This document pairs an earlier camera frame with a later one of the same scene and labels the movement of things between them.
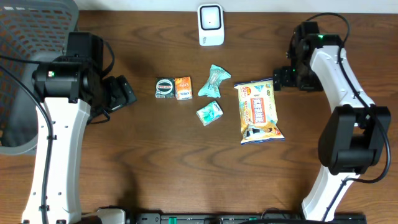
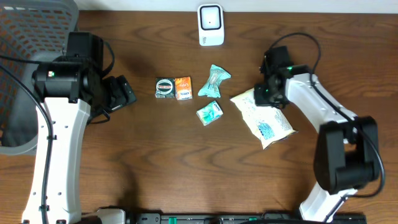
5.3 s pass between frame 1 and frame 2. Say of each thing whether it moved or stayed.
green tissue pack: stayed
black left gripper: stayed
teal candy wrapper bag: stayed
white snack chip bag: moved
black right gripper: moved
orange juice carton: stayed
